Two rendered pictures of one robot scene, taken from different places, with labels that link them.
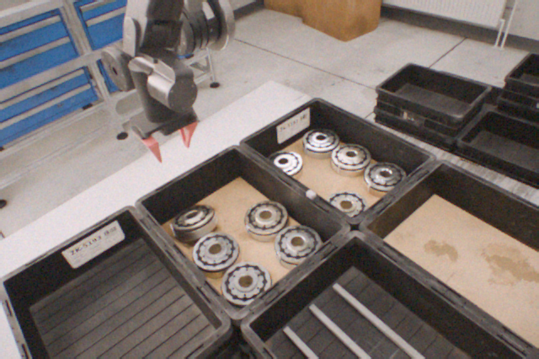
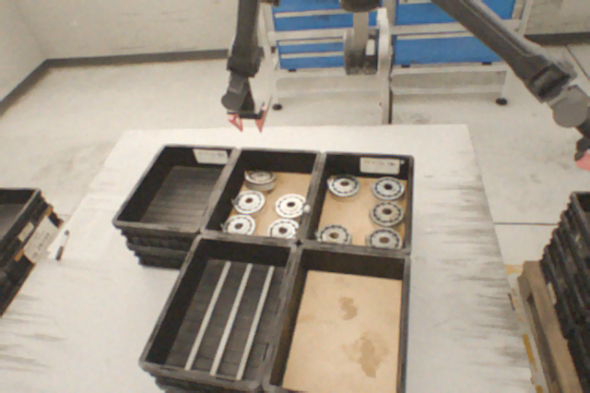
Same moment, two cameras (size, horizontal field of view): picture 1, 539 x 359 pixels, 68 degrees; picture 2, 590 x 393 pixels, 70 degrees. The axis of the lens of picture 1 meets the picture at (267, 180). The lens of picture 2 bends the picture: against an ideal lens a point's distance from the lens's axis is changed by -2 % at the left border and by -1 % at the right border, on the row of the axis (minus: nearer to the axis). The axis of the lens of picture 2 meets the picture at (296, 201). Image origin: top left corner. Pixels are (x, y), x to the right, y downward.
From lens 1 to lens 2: 0.82 m
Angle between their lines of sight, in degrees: 38
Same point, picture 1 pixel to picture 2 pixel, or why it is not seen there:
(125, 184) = (288, 137)
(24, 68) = (336, 20)
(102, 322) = (183, 195)
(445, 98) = not seen: outside the picture
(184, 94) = (232, 102)
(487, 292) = (331, 347)
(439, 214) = (382, 292)
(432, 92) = not seen: outside the picture
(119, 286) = (206, 184)
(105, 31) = (412, 12)
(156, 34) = (237, 63)
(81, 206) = (256, 135)
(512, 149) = not seen: outside the picture
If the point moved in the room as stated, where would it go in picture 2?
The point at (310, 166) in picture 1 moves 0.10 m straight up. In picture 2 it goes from (362, 200) to (362, 178)
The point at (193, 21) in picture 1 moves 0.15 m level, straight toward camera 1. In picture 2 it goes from (353, 52) to (325, 72)
